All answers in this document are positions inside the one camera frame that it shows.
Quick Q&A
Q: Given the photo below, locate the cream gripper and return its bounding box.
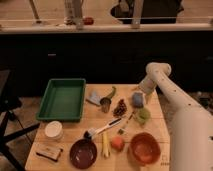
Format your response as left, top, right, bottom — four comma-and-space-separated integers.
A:
135, 87, 152, 104

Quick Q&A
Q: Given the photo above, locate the green pepper toy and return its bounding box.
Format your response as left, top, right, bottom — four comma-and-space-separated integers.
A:
106, 86, 116, 99

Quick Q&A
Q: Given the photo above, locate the orange bowl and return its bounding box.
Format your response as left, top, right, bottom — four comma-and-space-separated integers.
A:
129, 132, 161, 166

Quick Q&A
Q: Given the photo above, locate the green plastic tray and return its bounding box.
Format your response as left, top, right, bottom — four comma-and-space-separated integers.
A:
36, 78, 86, 122

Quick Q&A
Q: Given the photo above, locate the white round container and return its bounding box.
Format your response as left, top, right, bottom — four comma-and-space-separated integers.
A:
44, 121, 63, 140

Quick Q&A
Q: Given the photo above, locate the small green brush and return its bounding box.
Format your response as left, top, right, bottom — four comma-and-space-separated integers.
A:
117, 113, 134, 135

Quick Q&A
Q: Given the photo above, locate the wooden block eraser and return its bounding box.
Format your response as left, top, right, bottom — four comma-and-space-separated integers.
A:
36, 144, 63, 162

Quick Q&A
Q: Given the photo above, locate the dark purple bowl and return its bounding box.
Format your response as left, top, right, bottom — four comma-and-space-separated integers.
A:
69, 139, 97, 169

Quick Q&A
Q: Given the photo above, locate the red object on counter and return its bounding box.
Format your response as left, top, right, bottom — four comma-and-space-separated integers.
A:
83, 17, 94, 25

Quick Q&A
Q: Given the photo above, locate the black white brush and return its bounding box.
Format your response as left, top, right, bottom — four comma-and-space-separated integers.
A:
83, 118, 121, 139

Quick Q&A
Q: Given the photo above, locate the green plastic cup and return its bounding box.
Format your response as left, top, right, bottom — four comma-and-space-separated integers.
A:
135, 108, 151, 125

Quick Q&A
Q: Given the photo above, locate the black chair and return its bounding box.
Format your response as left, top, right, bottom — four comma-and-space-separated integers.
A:
0, 70, 40, 171

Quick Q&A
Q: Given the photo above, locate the metal measuring cup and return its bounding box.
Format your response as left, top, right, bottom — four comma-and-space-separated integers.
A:
100, 97, 111, 113

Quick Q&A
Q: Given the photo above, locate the yellow corn toy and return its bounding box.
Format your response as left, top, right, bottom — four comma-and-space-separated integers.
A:
102, 132, 110, 158

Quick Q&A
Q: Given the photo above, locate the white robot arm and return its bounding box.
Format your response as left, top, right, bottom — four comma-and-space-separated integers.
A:
139, 62, 213, 171

